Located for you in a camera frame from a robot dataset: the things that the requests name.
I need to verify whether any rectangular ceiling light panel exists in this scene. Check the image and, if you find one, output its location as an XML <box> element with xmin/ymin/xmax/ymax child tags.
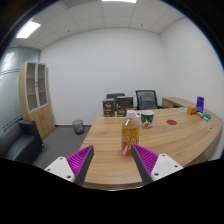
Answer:
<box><xmin>15</xmin><ymin>21</ymin><xmax>42</xmax><ymax>39</ymax></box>
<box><xmin>101</xmin><ymin>0</ymin><xmax>138</xmax><ymax>4</ymax></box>

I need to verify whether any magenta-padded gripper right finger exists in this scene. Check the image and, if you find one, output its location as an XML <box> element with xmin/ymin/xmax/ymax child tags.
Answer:
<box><xmin>130</xmin><ymin>143</ymin><xmax>184</xmax><ymax>186</ymax></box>

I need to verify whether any green and white cup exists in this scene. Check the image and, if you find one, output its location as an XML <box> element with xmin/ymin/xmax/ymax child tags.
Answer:
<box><xmin>140</xmin><ymin>109</ymin><xmax>155</xmax><ymax>129</ymax></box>

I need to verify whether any wooden side desk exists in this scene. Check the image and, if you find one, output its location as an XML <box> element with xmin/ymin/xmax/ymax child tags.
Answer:
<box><xmin>161</xmin><ymin>96</ymin><xmax>198</xmax><ymax>110</ymax></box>

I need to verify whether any grey office chair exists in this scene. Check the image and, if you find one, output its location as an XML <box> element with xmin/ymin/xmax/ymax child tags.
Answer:
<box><xmin>106</xmin><ymin>92</ymin><xmax>126</xmax><ymax>101</ymax></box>

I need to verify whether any purple standing card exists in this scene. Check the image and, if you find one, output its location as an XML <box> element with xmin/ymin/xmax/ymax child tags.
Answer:
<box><xmin>196</xmin><ymin>96</ymin><xmax>205</xmax><ymax>114</ymax></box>

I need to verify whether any wooden glass-door shelf cabinet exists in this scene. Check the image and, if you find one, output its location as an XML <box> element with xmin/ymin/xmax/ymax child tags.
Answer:
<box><xmin>18</xmin><ymin>61</ymin><xmax>56</xmax><ymax>140</ymax></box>

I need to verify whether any small orange box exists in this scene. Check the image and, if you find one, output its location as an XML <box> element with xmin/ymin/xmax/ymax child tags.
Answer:
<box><xmin>186</xmin><ymin>106</ymin><xmax>198</xmax><ymax>116</ymax></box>

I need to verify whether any black leather sofa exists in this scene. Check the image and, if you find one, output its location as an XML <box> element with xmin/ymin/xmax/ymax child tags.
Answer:
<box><xmin>0</xmin><ymin>119</ymin><xmax>45</xmax><ymax>165</ymax></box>

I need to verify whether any black mesh office chair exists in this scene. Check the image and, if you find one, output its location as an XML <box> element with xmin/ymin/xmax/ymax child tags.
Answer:
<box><xmin>134</xmin><ymin>89</ymin><xmax>165</xmax><ymax>111</ymax></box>

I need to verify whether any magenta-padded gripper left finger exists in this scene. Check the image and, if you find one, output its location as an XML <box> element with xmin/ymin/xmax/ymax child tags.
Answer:
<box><xmin>43</xmin><ymin>145</ymin><xmax>95</xmax><ymax>187</ymax></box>

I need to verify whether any grey mesh waste bin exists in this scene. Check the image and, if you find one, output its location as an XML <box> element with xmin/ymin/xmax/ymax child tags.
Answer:
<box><xmin>72</xmin><ymin>119</ymin><xmax>85</xmax><ymax>136</ymax></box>

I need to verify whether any yellow-labelled drink bottle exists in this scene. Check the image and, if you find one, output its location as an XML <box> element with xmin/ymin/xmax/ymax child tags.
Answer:
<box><xmin>120</xmin><ymin>110</ymin><xmax>141</xmax><ymax>157</ymax></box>

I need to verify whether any small brown cardboard box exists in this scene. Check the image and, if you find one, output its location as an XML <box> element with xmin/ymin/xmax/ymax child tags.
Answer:
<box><xmin>102</xmin><ymin>98</ymin><xmax>116</xmax><ymax>118</ymax></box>

